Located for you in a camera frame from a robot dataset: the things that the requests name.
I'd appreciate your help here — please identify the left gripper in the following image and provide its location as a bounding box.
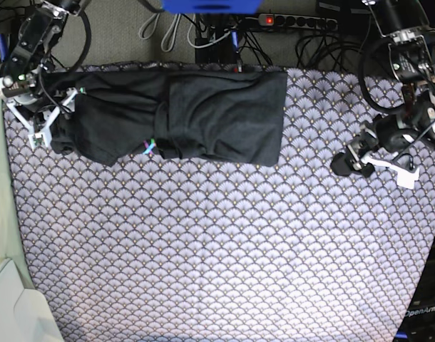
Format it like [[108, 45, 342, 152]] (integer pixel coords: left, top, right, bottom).
[[330, 92, 434, 177]]

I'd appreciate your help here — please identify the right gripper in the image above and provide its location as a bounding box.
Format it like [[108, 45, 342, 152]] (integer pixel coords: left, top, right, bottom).
[[0, 63, 68, 118]]

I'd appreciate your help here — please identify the dark grey T-shirt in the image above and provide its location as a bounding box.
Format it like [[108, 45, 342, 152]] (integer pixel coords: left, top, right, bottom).
[[51, 70, 287, 166]]

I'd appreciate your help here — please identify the black OpenArm case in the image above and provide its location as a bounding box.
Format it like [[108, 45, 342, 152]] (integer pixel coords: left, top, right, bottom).
[[394, 237, 435, 341]]

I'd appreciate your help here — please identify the black power strip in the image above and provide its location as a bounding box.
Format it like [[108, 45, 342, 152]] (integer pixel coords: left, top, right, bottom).
[[257, 14, 338, 31]]

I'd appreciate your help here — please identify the fan-patterned tablecloth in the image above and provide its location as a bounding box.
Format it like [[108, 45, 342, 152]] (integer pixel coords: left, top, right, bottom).
[[4, 68, 435, 341]]

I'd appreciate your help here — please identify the blue box overhead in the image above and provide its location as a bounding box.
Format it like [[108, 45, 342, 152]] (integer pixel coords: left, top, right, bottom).
[[162, 0, 262, 14]]

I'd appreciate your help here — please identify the white plastic bin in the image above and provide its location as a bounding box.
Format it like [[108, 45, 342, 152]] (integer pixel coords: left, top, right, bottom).
[[0, 259, 63, 341]]

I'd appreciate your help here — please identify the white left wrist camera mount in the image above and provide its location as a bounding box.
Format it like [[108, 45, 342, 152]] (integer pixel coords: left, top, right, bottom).
[[361, 154, 420, 190]]

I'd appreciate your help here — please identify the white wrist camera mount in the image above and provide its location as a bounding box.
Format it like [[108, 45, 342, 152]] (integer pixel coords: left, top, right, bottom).
[[6, 88, 85, 150], [361, 154, 420, 190]]

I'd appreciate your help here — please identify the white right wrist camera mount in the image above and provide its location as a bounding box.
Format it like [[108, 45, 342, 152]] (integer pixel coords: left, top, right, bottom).
[[6, 88, 85, 150]]

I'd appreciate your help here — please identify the grey looped cable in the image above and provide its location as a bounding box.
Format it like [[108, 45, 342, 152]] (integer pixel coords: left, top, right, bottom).
[[160, 14, 183, 52]]

